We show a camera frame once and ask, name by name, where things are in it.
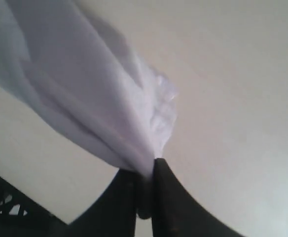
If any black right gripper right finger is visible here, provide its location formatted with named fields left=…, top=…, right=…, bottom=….
left=152, top=158, right=240, bottom=237

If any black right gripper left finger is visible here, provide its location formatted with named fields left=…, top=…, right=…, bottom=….
left=67, top=170, right=136, bottom=237

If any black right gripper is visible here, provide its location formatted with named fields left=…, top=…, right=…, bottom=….
left=0, top=166, right=71, bottom=237

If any white t-shirt red lettering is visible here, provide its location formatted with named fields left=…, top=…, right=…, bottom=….
left=0, top=0, right=177, bottom=178

